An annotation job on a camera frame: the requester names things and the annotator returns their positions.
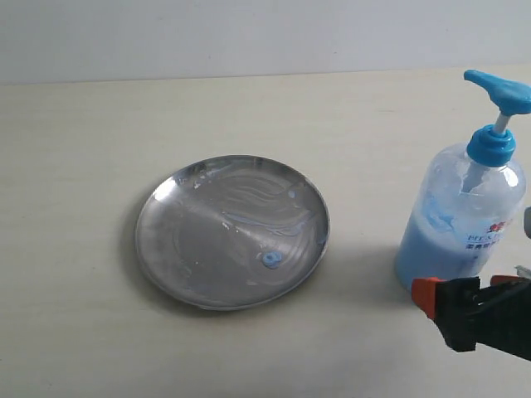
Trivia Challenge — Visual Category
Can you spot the blue pump lotion bottle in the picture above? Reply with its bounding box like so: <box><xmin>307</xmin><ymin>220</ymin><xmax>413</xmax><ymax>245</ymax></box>
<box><xmin>395</xmin><ymin>70</ymin><xmax>530</xmax><ymax>289</ymax></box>

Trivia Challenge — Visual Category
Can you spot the round stainless steel plate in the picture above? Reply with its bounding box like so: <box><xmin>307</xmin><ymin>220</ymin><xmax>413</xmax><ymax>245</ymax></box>
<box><xmin>134</xmin><ymin>155</ymin><xmax>330</xmax><ymax>311</ymax></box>

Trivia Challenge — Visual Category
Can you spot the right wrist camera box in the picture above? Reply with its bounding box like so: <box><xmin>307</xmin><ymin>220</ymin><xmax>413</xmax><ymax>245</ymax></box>
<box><xmin>514</xmin><ymin>206</ymin><xmax>531</xmax><ymax>240</ymax></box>

